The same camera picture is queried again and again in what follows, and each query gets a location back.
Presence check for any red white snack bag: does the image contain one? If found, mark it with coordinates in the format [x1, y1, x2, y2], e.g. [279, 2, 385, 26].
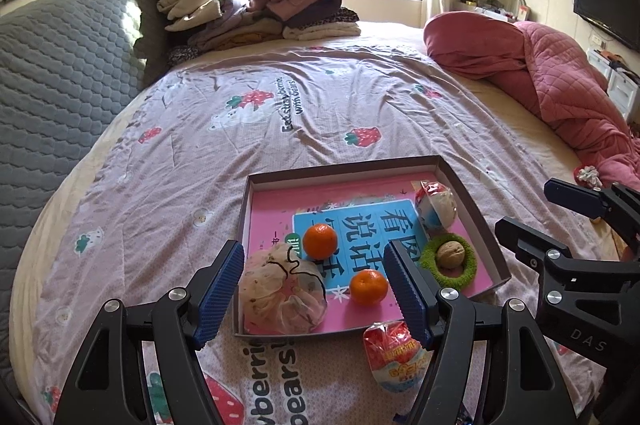
[414, 182, 457, 232]
[362, 321, 432, 393]

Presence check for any pile of folded clothes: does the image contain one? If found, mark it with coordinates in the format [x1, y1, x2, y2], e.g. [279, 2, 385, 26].
[156, 0, 361, 68]

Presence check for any grey quilted headboard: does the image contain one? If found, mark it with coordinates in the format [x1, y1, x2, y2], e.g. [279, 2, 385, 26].
[1, 0, 164, 393]

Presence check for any red white wrapped candy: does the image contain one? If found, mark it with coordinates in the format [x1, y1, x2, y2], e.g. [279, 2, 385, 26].
[574, 165, 603, 190]

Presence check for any shallow grey cardboard tray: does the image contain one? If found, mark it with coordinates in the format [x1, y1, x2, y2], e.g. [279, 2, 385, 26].
[232, 154, 512, 339]

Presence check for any orange tangerine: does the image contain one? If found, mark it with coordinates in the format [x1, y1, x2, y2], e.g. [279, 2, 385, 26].
[303, 223, 338, 260]
[349, 269, 390, 307]

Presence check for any pink quilted blanket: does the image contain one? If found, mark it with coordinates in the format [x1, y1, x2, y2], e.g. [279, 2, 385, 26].
[423, 11, 639, 190]

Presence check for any sheer drawstring pouch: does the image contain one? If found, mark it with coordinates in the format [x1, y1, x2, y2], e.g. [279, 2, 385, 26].
[239, 242, 328, 335]

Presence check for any strawberry print bed sheet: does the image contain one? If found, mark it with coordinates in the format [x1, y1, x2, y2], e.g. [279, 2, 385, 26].
[11, 26, 616, 424]

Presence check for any white drawer cabinet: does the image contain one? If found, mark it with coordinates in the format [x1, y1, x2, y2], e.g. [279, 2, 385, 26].
[587, 48, 639, 123]

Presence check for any brown walnut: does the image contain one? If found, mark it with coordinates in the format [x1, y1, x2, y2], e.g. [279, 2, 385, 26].
[435, 240, 466, 270]

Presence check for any cluttered dressing table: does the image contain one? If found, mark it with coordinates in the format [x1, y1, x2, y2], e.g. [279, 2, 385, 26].
[452, 0, 530, 23]

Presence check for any green fuzzy ring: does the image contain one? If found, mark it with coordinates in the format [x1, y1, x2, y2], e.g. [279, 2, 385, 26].
[418, 232, 478, 291]

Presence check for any black wall television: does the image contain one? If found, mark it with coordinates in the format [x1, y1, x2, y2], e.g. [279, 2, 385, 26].
[573, 0, 639, 52]

